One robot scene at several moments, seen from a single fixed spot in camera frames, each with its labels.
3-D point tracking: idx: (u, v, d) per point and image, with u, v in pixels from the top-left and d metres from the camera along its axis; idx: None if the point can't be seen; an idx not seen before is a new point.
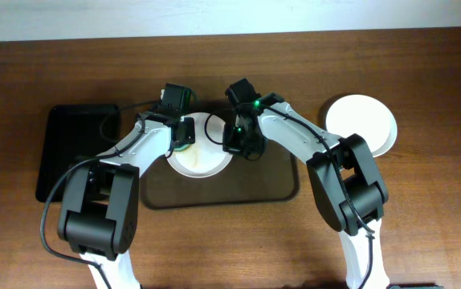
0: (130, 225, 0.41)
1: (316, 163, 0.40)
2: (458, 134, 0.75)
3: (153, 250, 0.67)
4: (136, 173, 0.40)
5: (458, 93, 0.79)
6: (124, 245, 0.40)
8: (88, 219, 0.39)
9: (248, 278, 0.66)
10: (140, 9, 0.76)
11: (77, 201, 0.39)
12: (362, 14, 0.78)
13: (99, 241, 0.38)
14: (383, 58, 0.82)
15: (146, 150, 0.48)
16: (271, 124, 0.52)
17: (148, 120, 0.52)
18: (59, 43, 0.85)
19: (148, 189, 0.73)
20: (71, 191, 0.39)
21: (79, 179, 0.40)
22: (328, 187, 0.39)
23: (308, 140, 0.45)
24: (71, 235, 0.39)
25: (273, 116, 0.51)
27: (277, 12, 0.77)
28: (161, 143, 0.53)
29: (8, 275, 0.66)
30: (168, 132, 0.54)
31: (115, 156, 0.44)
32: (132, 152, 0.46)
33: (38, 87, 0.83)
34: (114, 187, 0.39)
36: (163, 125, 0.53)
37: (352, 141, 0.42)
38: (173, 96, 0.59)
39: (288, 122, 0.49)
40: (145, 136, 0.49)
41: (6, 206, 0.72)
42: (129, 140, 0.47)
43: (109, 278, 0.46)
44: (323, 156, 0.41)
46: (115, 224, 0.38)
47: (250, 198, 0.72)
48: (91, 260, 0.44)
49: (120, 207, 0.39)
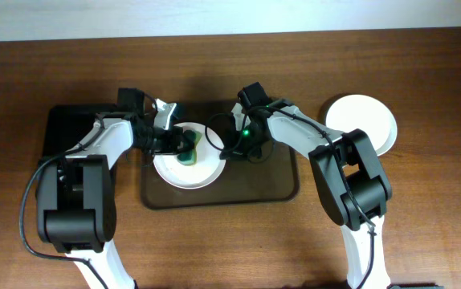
0: (111, 213, 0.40)
1: (319, 154, 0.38)
2: (455, 135, 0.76)
3: (153, 250, 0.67)
4: (104, 160, 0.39)
5: (456, 95, 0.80)
6: (108, 233, 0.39)
8: (67, 215, 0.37)
9: (249, 278, 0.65)
10: (140, 8, 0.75)
11: (52, 200, 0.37)
12: (361, 14, 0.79)
13: (83, 234, 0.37)
14: (381, 58, 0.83)
15: (112, 144, 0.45)
16: (278, 126, 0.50)
17: (107, 119, 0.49)
18: (57, 42, 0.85)
19: (148, 189, 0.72)
20: (44, 190, 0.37)
21: (49, 177, 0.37)
22: (331, 180, 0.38)
23: (312, 136, 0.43)
24: (53, 234, 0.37)
25: (279, 118, 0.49)
27: (277, 12, 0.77)
28: (125, 140, 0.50)
29: (5, 277, 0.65)
30: (129, 128, 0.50)
31: (79, 152, 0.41)
32: (97, 145, 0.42)
33: (34, 87, 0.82)
34: (86, 177, 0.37)
36: (122, 120, 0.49)
37: (355, 136, 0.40)
38: (128, 99, 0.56)
39: (295, 122, 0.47)
40: (107, 130, 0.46)
41: (2, 206, 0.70)
42: (92, 136, 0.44)
43: (99, 271, 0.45)
44: (323, 148, 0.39)
46: (94, 213, 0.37)
47: (250, 198, 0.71)
48: (79, 257, 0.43)
49: (96, 196, 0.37)
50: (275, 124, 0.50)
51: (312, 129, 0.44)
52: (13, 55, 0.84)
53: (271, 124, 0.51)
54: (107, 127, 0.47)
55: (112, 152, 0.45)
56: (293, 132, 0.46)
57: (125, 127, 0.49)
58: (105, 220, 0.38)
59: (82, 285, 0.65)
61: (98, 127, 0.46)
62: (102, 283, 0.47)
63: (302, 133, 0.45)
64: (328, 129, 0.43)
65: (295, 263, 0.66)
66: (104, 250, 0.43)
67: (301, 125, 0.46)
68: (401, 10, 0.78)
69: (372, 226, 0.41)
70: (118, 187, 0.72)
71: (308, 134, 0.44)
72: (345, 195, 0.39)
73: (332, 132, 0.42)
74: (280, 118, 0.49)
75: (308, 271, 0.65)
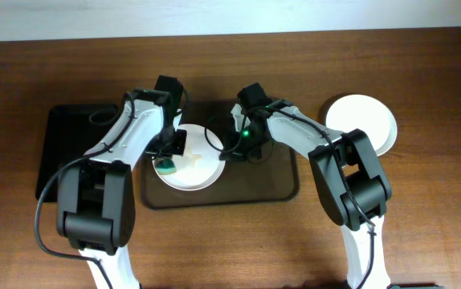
0: (128, 219, 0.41)
1: (318, 154, 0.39)
2: (454, 135, 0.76)
3: (153, 250, 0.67)
4: (128, 170, 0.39)
5: (456, 95, 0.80)
6: (124, 238, 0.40)
8: (87, 216, 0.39)
9: (249, 278, 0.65)
10: (140, 8, 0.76)
11: (73, 201, 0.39)
12: (359, 14, 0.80)
13: (99, 236, 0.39)
14: (381, 58, 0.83)
15: (137, 138, 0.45)
16: (277, 126, 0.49)
17: (140, 102, 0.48)
18: (58, 42, 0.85)
19: (148, 189, 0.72)
20: (66, 189, 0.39)
21: (70, 179, 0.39)
22: (330, 179, 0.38)
23: (312, 138, 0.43)
24: (71, 231, 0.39)
25: (279, 118, 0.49)
27: (276, 12, 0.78)
28: (155, 126, 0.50)
29: (6, 276, 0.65)
30: (161, 114, 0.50)
31: (104, 152, 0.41)
32: (123, 145, 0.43)
33: (34, 86, 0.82)
34: (107, 185, 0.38)
36: (154, 105, 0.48)
37: (354, 136, 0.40)
38: (165, 83, 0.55)
39: (295, 122, 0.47)
40: (136, 120, 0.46)
41: (3, 205, 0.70)
42: (120, 129, 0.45)
43: (108, 272, 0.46)
44: (324, 148, 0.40)
46: (112, 220, 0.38)
47: (250, 198, 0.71)
48: (91, 256, 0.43)
49: (116, 202, 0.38)
50: (274, 124, 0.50)
51: (312, 130, 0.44)
52: (14, 55, 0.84)
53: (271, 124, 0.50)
54: (137, 116, 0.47)
55: (137, 148, 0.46)
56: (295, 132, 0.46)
57: (158, 111, 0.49)
58: (122, 225, 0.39)
59: (81, 285, 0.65)
61: (129, 114, 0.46)
62: (108, 284, 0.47)
63: (302, 133, 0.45)
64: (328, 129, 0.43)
65: (295, 262, 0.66)
66: (116, 253, 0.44)
67: (302, 126, 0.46)
68: (399, 10, 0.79)
69: (372, 226, 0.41)
70: None
71: (308, 135, 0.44)
72: (345, 195, 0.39)
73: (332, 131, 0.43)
74: (278, 118, 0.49)
75: (308, 272, 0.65)
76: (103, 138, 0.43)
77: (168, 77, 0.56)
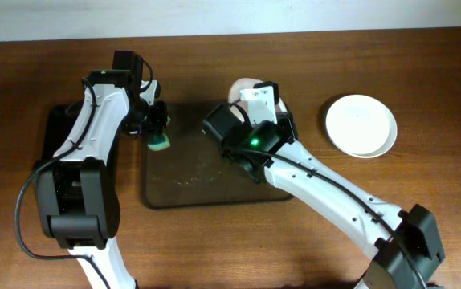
0: (113, 211, 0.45)
1: (387, 259, 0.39)
2: (454, 134, 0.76)
3: (153, 250, 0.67)
4: (101, 164, 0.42)
5: (455, 94, 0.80)
6: (112, 229, 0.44)
8: (71, 213, 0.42)
9: (249, 278, 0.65)
10: (140, 8, 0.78)
11: (53, 203, 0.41)
12: (355, 14, 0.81)
13: (87, 231, 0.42)
14: (381, 58, 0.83)
15: (106, 126, 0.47)
16: (287, 178, 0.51)
17: (99, 88, 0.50)
18: (58, 42, 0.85)
19: (148, 189, 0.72)
20: (43, 193, 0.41)
21: (45, 183, 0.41)
22: (401, 279, 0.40)
23: (357, 214, 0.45)
24: (57, 231, 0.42)
25: (292, 171, 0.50)
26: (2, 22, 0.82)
27: (275, 12, 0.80)
28: (124, 107, 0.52)
29: (6, 275, 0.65)
30: (126, 95, 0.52)
31: (74, 150, 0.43)
32: (91, 139, 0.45)
33: (34, 87, 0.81)
34: (83, 183, 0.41)
36: (115, 88, 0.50)
37: (416, 221, 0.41)
38: (121, 60, 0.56)
39: (314, 178, 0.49)
40: (100, 108, 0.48)
41: (3, 205, 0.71)
42: (84, 123, 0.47)
43: (100, 268, 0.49)
44: (389, 246, 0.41)
46: (98, 213, 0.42)
47: (250, 198, 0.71)
48: (82, 253, 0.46)
49: (97, 197, 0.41)
50: (281, 175, 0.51)
51: (351, 200, 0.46)
52: (14, 55, 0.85)
53: (275, 172, 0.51)
54: (99, 103, 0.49)
55: (108, 134, 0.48)
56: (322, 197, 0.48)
57: (121, 94, 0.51)
58: (108, 217, 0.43)
59: (81, 285, 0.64)
61: (91, 103, 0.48)
62: (101, 277, 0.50)
63: (340, 201, 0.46)
64: (376, 205, 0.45)
65: (295, 263, 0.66)
66: (105, 248, 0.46)
67: (325, 183, 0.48)
68: (394, 10, 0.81)
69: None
70: (118, 187, 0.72)
71: (350, 208, 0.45)
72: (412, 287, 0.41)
73: (385, 209, 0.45)
74: (292, 172, 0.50)
75: (308, 272, 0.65)
76: (69, 136, 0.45)
77: (124, 51, 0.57)
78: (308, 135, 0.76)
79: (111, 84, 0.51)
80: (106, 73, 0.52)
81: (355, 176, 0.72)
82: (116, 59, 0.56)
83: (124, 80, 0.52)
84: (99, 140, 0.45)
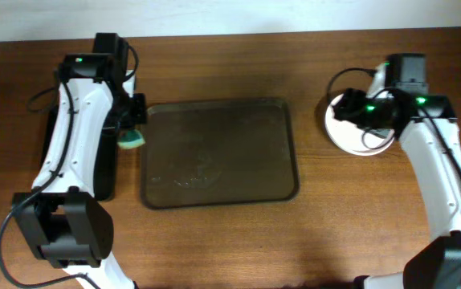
0: (104, 231, 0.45)
1: (456, 247, 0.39)
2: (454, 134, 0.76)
3: (153, 250, 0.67)
4: (86, 197, 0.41)
5: (455, 93, 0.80)
6: (104, 250, 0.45)
8: (63, 240, 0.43)
9: (249, 278, 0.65)
10: (140, 8, 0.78)
11: (38, 234, 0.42)
12: (356, 14, 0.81)
13: (79, 254, 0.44)
14: (382, 58, 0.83)
15: (85, 139, 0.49)
16: (418, 137, 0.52)
17: (76, 88, 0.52)
18: (58, 43, 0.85)
19: (148, 189, 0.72)
20: (27, 227, 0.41)
21: (27, 219, 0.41)
22: (444, 277, 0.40)
23: (452, 201, 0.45)
24: (47, 254, 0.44)
25: (429, 140, 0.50)
26: (0, 23, 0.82)
27: (276, 12, 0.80)
28: (104, 101, 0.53)
29: (7, 276, 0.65)
30: (106, 88, 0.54)
31: (55, 179, 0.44)
32: (73, 161, 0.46)
33: (35, 87, 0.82)
34: (70, 216, 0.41)
36: (95, 83, 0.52)
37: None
38: (107, 46, 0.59)
39: (445, 158, 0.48)
40: (77, 121, 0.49)
41: (5, 205, 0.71)
42: (63, 140, 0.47)
43: (98, 282, 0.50)
44: None
46: (87, 241, 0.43)
47: (250, 198, 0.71)
48: (78, 272, 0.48)
49: (85, 225, 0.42)
50: (418, 132, 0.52)
51: (447, 187, 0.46)
52: (14, 55, 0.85)
53: (418, 130, 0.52)
54: (77, 109, 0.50)
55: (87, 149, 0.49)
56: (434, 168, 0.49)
57: (100, 89, 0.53)
58: (99, 242, 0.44)
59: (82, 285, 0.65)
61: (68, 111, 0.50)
62: None
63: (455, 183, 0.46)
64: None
65: (296, 263, 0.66)
66: (100, 264, 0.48)
67: (449, 166, 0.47)
68: (394, 10, 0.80)
69: None
70: (118, 187, 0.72)
71: (443, 193, 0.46)
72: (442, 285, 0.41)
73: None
74: (430, 140, 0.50)
75: (308, 272, 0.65)
76: (46, 164, 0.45)
77: (108, 36, 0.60)
78: (308, 136, 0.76)
79: (89, 80, 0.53)
80: (82, 60, 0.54)
81: (354, 176, 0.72)
82: (97, 44, 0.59)
83: (104, 69, 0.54)
84: (81, 161, 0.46)
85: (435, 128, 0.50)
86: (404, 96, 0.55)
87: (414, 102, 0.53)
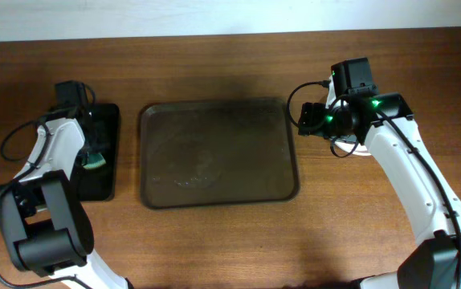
0: (83, 225, 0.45)
1: (440, 246, 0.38)
2: (454, 133, 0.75)
3: (152, 250, 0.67)
4: (62, 175, 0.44)
5: (454, 93, 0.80)
6: (87, 246, 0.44)
8: (39, 237, 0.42)
9: (249, 278, 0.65)
10: (140, 8, 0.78)
11: (18, 226, 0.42)
12: (355, 14, 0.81)
13: (61, 251, 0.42)
14: (381, 57, 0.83)
15: (62, 148, 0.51)
16: (381, 142, 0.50)
17: (50, 123, 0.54)
18: (57, 43, 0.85)
19: (148, 189, 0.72)
20: (8, 219, 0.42)
21: (8, 208, 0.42)
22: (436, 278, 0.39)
23: (430, 201, 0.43)
24: (27, 259, 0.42)
25: (393, 141, 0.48)
26: None
27: (275, 12, 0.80)
28: (77, 136, 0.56)
29: (6, 276, 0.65)
30: (78, 125, 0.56)
31: (34, 170, 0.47)
32: (48, 158, 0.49)
33: (34, 87, 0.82)
34: (49, 197, 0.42)
36: (67, 120, 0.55)
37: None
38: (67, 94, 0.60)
39: (412, 156, 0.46)
40: (53, 136, 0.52)
41: None
42: (41, 147, 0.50)
43: (87, 282, 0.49)
44: (445, 238, 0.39)
46: (67, 229, 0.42)
47: (250, 198, 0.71)
48: (66, 274, 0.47)
49: (64, 209, 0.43)
50: (381, 137, 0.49)
51: (422, 188, 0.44)
52: (14, 55, 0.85)
53: (378, 134, 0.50)
54: (54, 132, 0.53)
55: (65, 157, 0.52)
56: (402, 168, 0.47)
57: (74, 124, 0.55)
58: (80, 234, 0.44)
59: None
61: (44, 134, 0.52)
62: None
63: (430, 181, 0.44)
64: (455, 204, 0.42)
65: (296, 263, 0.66)
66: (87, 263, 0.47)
67: (418, 164, 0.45)
68: (393, 10, 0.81)
69: None
70: (118, 186, 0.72)
71: (419, 194, 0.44)
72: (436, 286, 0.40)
73: None
74: (394, 141, 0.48)
75: (308, 272, 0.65)
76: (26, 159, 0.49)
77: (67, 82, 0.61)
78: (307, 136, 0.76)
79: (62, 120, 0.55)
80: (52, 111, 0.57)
81: (353, 176, 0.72)
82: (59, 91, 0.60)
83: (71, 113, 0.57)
84: (57, 159, 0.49)
85: (395, 129, 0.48)
86: (357, 102, 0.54)
87: (369, 106, 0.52)
